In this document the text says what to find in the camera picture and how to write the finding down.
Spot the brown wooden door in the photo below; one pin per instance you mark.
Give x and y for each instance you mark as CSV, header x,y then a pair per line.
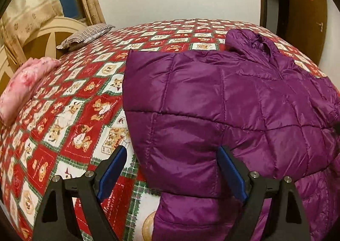
x,y
305,23

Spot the pink folded blanket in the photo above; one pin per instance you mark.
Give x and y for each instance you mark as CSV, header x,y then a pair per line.
x,y
24,84

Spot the purple down jacket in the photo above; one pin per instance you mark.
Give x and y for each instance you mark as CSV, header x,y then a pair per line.
x,y
212,92

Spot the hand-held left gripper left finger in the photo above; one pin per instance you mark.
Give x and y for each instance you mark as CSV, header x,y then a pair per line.
x,y
113,171

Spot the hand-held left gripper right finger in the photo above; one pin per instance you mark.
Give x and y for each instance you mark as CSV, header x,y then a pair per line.
x,y
232,174

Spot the grey striped pillow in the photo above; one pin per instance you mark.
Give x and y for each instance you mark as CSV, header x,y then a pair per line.
x,y
85,35

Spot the red bear print bed sheet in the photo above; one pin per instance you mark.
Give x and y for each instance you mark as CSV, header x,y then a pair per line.
x,y
79,84

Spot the cream wooden headboard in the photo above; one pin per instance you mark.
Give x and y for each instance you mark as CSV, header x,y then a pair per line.
x,y
45,36

